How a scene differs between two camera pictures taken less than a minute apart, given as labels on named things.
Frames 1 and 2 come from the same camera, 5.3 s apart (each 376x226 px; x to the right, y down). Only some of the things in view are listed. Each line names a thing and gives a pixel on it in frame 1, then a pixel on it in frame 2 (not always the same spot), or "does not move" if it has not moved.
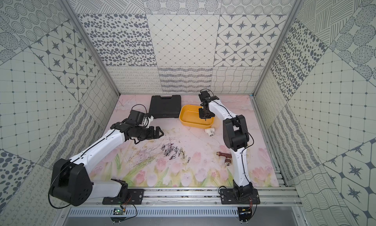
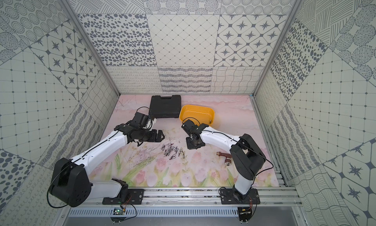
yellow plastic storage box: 189,116 does not move
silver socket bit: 183,157 does not move
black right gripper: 202,116 -> 190,146
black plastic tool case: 165,107 does not move
